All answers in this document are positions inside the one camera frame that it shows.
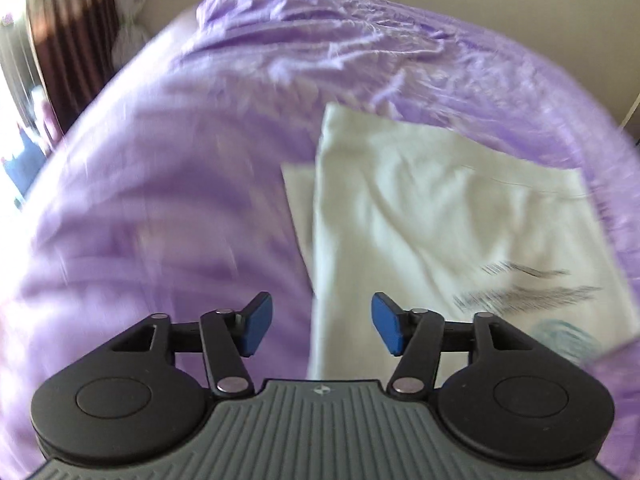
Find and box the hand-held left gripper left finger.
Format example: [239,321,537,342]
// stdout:
[111,292,273,397]

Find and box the brown striped curtain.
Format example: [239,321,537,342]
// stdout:
[22,0,123,137]

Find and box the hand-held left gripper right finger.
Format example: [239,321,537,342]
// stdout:
[371,292,533,396]

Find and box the purple bed blanket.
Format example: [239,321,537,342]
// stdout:
[0,0,640,480]

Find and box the blue item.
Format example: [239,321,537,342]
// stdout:
[0,125,48,203]

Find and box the white printed sweatshirt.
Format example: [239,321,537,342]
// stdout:
[281,102,640,382]

